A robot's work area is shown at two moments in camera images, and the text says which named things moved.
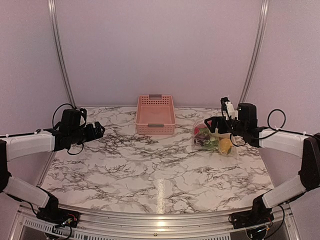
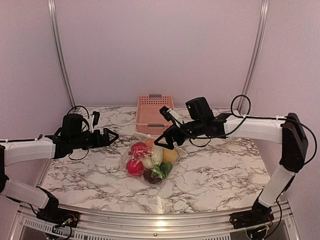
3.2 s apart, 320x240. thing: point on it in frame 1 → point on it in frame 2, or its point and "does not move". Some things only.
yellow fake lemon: [225, 145] → [169, 155]
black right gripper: [214, 121] → [169, 133]
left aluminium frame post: [54, 25] does not move
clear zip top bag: [203, 139] → [148, 163]
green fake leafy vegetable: [213, 143] → [162, 170]
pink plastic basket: [155, 115] does not move
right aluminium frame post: [263, 16] does not move
